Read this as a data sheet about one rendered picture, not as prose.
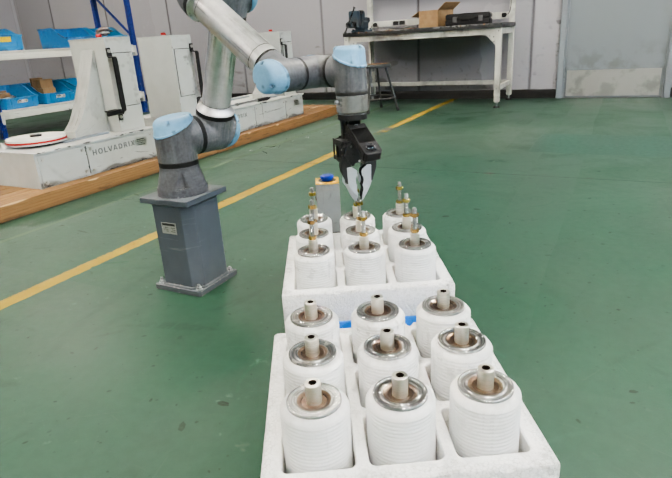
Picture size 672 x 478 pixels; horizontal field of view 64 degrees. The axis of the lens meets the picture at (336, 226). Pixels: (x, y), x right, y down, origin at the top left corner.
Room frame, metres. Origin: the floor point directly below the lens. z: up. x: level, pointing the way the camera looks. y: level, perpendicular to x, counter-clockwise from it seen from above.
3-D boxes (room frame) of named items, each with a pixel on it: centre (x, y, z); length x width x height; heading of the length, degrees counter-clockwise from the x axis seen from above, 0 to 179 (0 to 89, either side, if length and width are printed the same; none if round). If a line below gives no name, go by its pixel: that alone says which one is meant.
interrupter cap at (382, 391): (0.62, -0.07, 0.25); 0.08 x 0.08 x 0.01
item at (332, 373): (0.73, 0.05, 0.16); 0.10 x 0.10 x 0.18
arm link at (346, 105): (1.29, -0.05, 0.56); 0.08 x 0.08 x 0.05
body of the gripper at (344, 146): (1.30, -0.05, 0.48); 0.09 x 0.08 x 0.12; 20
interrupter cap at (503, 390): (0.62, -0.19, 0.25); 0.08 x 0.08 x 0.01
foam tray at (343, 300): (1.28, -0.06, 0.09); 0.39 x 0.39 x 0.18; 1
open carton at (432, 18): (5.85, -1.15, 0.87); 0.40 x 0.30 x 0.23; 48
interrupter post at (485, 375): (0.62, -0.19, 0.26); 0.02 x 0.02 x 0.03
